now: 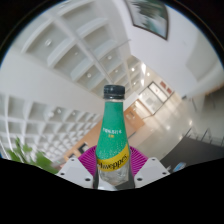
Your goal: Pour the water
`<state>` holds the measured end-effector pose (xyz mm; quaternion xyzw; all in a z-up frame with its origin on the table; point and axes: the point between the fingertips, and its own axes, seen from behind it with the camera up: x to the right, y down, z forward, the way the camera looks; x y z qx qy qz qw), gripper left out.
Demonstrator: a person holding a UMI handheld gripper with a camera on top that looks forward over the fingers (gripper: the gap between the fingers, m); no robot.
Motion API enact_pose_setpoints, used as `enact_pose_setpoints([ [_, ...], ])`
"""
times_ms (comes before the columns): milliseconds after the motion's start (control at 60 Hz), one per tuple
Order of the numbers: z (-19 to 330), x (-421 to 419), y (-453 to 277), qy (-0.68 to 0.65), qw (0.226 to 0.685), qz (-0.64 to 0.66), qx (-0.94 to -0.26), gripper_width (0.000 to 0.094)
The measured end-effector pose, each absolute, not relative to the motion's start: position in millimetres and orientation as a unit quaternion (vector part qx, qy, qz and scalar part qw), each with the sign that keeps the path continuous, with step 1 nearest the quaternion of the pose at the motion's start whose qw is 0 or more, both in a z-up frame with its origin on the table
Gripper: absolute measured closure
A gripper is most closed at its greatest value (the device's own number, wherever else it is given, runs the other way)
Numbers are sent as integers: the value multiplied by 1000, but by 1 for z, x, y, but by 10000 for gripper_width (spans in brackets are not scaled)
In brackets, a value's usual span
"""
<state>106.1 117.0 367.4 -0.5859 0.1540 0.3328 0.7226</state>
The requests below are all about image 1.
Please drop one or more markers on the green drink bottle black cap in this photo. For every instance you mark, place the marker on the green drink bottle black cap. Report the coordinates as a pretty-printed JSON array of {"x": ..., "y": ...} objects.
[{"x": 112, "y": 140}]

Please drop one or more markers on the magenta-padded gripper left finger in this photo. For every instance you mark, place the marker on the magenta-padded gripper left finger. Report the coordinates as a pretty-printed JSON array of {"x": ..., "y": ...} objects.
[{"x": 75, "y": 171}]

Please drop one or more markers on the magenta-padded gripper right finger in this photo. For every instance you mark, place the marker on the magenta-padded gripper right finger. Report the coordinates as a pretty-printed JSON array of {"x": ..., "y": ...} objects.
[{"x": 150, "y": 171}]

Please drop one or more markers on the recessed ceiling lights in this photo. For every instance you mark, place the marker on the recessed ceiling lights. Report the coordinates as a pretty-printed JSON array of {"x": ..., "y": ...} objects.
[{"x": 89, "y": 75}]

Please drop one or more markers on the framed landscape painting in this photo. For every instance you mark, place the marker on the framed landscape painting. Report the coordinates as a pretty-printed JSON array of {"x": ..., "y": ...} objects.
[{"x": 150, "y": 15}]

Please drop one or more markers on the small blue card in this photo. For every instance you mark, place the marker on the small blue card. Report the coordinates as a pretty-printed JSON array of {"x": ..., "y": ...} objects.
[{"x": 180, "y": 166}]

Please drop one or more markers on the green leafy plant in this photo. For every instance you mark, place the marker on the green leafy plant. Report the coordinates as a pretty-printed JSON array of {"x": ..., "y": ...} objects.
[{"x": 41, "y": 160}]

